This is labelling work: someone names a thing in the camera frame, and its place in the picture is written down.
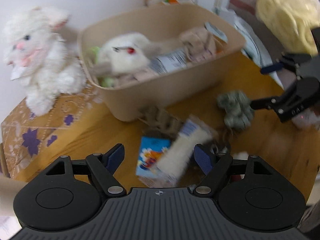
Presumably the brown floral patterned box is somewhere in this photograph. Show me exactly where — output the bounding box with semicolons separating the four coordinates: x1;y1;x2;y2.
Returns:
1;84;107;181

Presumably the yellow cloth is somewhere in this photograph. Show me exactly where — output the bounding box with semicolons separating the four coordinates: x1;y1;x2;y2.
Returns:
255;0;319;55

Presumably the white plush with red bow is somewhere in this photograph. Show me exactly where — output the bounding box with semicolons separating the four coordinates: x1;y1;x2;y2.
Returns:
100;32;161;76

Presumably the white fuzzy tube packet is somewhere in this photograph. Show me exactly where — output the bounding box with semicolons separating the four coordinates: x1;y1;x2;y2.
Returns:
153;115;218;188

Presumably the light blue clothing pile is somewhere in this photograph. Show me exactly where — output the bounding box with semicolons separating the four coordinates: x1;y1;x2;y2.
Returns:
212;7;283;86

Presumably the green striped cloth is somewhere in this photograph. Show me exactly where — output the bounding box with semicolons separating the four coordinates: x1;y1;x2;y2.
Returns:
216;90;254;131

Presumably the green snack packet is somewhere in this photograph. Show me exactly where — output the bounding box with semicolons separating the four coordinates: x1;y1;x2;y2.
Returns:
86;47;117;88

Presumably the beige sock pair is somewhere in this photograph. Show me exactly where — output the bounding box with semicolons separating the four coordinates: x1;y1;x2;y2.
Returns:
179;27;216;62

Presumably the white kitty plush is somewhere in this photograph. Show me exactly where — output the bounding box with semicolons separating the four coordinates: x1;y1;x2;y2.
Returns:
292;107;319;131

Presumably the white plush cat toy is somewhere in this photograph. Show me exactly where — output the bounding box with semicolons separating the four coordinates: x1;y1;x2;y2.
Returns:
3;7;86;116

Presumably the blue cartoon box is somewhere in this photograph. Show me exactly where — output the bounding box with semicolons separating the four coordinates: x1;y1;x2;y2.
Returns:
136;137;171;179

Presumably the silver green foil packet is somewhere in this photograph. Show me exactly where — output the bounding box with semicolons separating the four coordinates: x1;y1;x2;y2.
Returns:
149;48;187;74

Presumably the beige plastic storage bin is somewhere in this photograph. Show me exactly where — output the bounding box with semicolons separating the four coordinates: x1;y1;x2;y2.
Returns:
78;4;245;122

